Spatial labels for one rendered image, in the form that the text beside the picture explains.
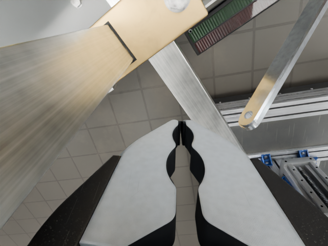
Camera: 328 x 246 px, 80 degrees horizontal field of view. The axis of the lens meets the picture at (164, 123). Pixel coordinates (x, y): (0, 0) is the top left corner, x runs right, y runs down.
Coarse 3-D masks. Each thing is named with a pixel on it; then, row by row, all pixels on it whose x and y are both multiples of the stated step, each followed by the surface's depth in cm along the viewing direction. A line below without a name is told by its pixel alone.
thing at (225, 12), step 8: (232, 0) 29; (240, 0) 29; (248, 0) 29; (224, 8) 30; (232, 8) 30; (240, 8) 30; (216, 16) 30; (224, 16) 30; (200, 24) 31; (208, 24) 31; (216, 24) 31; (192, 32) 32; (200, 32) 32; (192, 40) 32
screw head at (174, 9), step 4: (164, 0) 15; (168, 0) 15; (172, 0) 15; (176, 0) 15; (180, 0) 15; (184, 0) 15; (188, 0) 15; (168, 4) 16; (172, 4) 15; (176, 4) 15; (180, 4) 15; (184, 4) 15; (188, 4) 16; (168, 8) 16; (172, 8) 16; (176, 8) 15; (180, 8) 15; (184, 8) 16; (176, 12) 16
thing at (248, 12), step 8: (256, 0) 29; (264, 0) 29; (272, 0) 29; (248, 8) 30; (256, 8) 30; (264, 8) 30; (240, 16) 30; (248, 16) 30; (224, 24) 31; (232, 24) 31; (240, 24) 31; (216, 32) 32; (224, 32) 32; (200, 40) 32; (208, 40) 32; (216, 40) 32; (200, 48) 33
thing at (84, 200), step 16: (112, 160) 8; (96, 176) 8; (80, 192) 7; (96, 192) 7; (64, 208) 6; (80, 208) 6; (48, 224) 6; (64, 224) 6; (80, 224) 6; (32, 240) 6; (48, 240) 6; (64, 240) 6
